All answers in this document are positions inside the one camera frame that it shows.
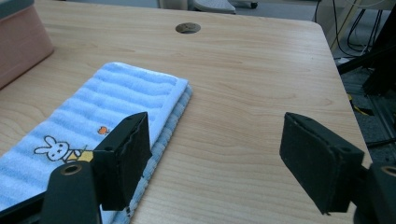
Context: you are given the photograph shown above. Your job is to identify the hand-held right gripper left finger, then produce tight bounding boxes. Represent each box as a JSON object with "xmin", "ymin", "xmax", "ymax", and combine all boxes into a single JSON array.
[{"xmin": 91, "ymin": 111, "xmax": 153, "ymax": 212}]

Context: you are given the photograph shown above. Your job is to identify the white chair base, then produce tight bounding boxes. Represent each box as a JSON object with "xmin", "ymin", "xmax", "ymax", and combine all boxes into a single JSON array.
[{"xmin": 190, "ymin": 0, "xmax": 260, "ymax": 15}]

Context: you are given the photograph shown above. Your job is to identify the yellow cable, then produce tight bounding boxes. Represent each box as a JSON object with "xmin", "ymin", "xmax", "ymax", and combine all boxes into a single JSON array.
[{"xmin": 329, "ymin": 0, "xmax": 359, "ymax": 50}]

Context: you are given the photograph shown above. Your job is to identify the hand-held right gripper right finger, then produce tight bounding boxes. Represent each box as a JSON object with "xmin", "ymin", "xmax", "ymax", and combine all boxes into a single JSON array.
[{"xmin": 278, "ymin": 112, "xmax": 365, "ymax": 216}]

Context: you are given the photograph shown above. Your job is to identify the blue striped towel with rabbit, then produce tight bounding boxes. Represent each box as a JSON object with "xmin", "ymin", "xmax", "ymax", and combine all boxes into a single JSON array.
[{"xmin": 0, "ymin": 62, "xmax": 193, "ymax": 224}]

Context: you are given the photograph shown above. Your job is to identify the black metal stand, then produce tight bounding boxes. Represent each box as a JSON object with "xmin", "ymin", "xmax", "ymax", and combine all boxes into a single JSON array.
[{"xmin": 336, "ymin": 6, "xmax": 396, "ymax": 148}]

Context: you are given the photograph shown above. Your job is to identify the black cables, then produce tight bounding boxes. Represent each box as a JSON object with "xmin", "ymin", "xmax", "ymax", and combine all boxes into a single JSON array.
[{"xmin": 313, "ymin": 0, "xmax": 386, "ymax": 59}]

